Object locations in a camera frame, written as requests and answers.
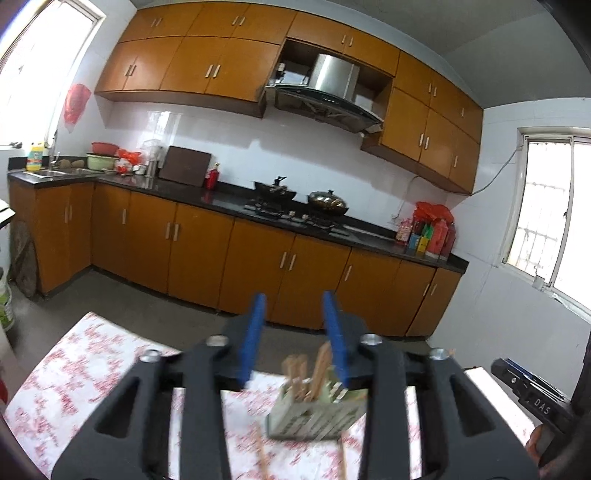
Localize left window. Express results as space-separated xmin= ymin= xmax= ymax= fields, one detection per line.
xmin=1 ymin=1 xmax=106 ymax=149

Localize red basin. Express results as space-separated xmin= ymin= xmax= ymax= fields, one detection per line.
xmin=91 ymin=142 xmax=119 ymax=156

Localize red bottle on counter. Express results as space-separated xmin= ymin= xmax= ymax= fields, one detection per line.
xmin=204 ymin=162 xmax=221 ymax=190

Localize black wok with handle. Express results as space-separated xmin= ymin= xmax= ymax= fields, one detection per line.
xmin=253 ymin=176 xmax=297 ymax=203

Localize orange oil bottle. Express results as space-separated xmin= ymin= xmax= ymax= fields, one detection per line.
xmin=426 ymin=219 xmax=449 ymax=258

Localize pink labelled bottle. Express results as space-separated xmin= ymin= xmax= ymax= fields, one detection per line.
xmin=396 ymin=218 xmax=413 ymax=245

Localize red bag over condiments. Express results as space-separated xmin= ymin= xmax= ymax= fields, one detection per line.
xmin=413 ymin=201 xmax=455 ymax=224

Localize lidded black wok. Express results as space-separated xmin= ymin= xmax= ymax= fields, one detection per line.
xmin=307 ymin=190 xmax=349 ymax=218

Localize yellow detergent bottle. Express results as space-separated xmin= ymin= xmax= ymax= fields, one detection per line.
xmin=26 ymin=142 xmax=45 ymax=172

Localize gas stove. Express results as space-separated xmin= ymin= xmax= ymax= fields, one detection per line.
xmin=245 ymin=199 xmax=349 ymax=237

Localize floral red white tablecloth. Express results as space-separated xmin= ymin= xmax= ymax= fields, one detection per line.
xmin=4 ymin=310 xmax=537 ymax=480

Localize person's right hand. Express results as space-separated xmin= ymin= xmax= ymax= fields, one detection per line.
xmin=525 ymin=424 xmax=545 ymax=464

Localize lower wooden base cabinets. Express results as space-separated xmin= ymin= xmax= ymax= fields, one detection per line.
xmin=9 ymin=179 xmax=464 ymax=338

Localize right barred window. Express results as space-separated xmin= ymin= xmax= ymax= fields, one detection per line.
xmin=503 ymin=131 xmax=590 ymax=318

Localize steel range hood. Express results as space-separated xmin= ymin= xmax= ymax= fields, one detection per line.
xmin=266 ymin=54 xmax=390 ymax=135

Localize green enamel basin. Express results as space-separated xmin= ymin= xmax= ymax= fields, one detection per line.
xmin=86 ymin=154 xmax=118 ymax=171

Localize red plastic bag on wall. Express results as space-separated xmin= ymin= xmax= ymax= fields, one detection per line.
xmin=63 ymin=83 xmax=92 ymax=133

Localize green perforated utensil holder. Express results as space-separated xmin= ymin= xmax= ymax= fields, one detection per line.
xmin=266 ymin=382 xmax=368 ymax=442

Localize dark wooden cutting board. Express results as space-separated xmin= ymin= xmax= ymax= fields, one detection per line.
xmin=158 ymin=146 xmax=211 ymax=187

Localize black stone countertop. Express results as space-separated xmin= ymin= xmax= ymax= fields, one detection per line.
xmin=7 ymin=170 xmax=469 ymax=275

